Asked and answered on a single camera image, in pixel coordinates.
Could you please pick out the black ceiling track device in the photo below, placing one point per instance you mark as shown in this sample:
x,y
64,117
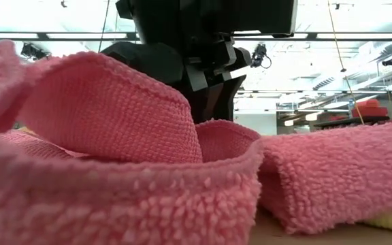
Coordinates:
x,y
34,51

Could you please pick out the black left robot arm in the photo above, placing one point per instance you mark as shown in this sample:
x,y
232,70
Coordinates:
x,y
216,17

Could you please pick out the black dome fixture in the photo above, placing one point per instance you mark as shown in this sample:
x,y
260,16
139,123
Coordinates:
x,y
390,62

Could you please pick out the pink microfiber towel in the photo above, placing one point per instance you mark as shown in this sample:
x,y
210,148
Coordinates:
x,y
114,119
335,170

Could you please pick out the white air vent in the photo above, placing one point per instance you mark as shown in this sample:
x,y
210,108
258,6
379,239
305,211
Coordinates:
x,y
366,50

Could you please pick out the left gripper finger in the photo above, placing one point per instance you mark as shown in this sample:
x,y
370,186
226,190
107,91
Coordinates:
x,y
206,105
233,98

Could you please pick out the red plastic crate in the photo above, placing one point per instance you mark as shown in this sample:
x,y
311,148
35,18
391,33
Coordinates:
x,y
369,110

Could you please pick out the black shelf rack orange bins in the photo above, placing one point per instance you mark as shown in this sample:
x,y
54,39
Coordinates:
x,y
352,120

